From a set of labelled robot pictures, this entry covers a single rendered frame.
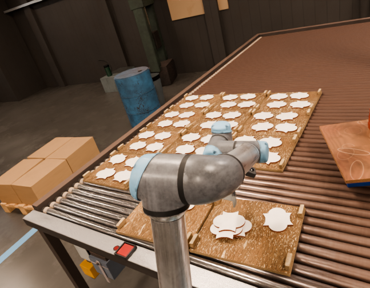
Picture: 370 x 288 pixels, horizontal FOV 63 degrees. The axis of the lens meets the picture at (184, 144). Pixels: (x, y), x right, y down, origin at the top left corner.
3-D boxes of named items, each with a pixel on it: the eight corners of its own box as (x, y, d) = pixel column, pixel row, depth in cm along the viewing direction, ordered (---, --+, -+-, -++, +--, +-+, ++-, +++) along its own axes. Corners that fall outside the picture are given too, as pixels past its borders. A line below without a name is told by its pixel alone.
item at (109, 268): (115, 287, 151) (102, 263, 143) (97, 278, 159) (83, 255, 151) (129, 269, 159) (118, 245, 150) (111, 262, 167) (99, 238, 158)
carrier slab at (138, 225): (187, 251, 128) (186, 248, 127) (116, 233, 149) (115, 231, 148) (218, 198, 153) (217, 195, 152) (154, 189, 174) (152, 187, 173)
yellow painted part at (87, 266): (95, 279, 166) (77, 250, 155) (84, 274, 171) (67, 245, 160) (104, 267, 171) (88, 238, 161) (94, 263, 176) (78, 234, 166)
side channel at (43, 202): (43, 218, 188) (36, 206, 184) (38, 216, 192) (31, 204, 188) (259, 40, 466) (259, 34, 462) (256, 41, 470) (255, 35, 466)
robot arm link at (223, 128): (206, 130, 110) (213, 119, 116) (211, 154, 115) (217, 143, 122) (227, 130, 107) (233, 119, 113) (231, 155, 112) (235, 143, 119)
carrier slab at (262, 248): (290, 276, 106) (289, 274, 105) (189, 252, 127) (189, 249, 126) (305, 210, 131) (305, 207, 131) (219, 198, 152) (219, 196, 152)
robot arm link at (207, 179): (233, 160, 58) (269, 133, 102) (181, 159, 62) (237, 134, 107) (234, 218, 60) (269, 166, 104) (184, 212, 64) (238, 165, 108)
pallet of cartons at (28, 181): (71, 158, 470) (59, 134, 450) (111, 161, 423) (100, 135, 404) (0, 210, 382) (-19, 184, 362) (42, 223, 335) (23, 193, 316)
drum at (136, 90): (171, 115, 519) (155, 63, 477) (152, 132, 477) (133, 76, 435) (144, 115, 551) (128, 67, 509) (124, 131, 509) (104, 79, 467)
